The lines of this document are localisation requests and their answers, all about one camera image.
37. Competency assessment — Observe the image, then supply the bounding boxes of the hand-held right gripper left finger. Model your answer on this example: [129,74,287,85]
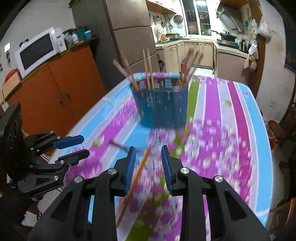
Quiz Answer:
[28,146,137,241]

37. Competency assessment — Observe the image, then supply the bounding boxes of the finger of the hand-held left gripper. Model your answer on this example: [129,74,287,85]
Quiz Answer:
[17,149,90,193]
[23,131,84,160]

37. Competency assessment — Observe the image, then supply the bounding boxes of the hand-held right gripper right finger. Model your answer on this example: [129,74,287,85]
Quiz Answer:
[161,145,271,241]

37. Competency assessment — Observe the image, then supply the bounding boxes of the brown wooden chopstick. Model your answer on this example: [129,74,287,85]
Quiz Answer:
[115,146,152,228]

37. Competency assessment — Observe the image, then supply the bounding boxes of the teal perforated utensil holder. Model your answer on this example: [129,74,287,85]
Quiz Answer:
[130,77,189,129]

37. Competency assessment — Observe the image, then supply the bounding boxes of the set of wooden chopsticks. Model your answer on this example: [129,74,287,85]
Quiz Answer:
[112,47,204,91]

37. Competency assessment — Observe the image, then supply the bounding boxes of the orange wooden cabinet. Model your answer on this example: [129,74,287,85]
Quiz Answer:
[0,38,107,159]

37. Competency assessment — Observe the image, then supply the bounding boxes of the cardboard box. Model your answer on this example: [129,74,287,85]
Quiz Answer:
[2,72,23,100]

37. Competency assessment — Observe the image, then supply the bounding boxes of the floral striped tablecloth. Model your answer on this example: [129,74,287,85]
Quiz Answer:
[65,72,275,241]

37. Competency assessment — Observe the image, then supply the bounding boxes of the white microwave oven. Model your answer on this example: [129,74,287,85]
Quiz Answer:
[15,26,68,79]

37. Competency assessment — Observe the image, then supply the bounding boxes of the translucent plastic jug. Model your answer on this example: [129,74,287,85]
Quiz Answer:
[63,31,73,48]

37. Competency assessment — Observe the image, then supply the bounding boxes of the green container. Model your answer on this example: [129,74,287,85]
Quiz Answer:
[75,27,86,42]

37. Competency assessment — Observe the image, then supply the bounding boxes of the red plastic object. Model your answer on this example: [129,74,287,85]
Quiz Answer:
[265,120,277,150]

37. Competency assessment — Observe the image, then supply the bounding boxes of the kitchen counter cabinets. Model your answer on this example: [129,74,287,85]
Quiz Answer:
[155,39,249,77]

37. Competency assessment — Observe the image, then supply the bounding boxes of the grey refrigerator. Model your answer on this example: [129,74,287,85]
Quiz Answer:
[71,0,160,75]

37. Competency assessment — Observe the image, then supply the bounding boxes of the wooden chair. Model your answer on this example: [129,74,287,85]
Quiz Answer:
[269,197,296,235]
[277,88,296,149]

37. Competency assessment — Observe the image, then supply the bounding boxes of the gas stove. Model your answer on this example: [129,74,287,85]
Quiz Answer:
[216,39,239,47]

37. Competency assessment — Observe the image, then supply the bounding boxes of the hanging cloth bags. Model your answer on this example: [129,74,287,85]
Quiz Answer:
[243,41,259,71]

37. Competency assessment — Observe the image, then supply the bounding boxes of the black wok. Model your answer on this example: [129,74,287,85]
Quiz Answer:
[210,30,238,40]

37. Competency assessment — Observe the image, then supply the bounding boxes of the kitchen window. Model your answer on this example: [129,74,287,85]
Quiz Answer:
[181,0,212,37]

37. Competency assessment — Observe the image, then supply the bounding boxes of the steel range hood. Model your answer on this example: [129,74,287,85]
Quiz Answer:
[216,3,244,32]

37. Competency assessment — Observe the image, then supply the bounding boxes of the white plastic bag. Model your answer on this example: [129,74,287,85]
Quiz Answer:
[257,19,273,39]

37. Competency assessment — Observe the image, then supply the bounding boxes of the wall-mounted kitchen cabinet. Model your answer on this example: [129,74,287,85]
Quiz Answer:
[146,0,176,15]

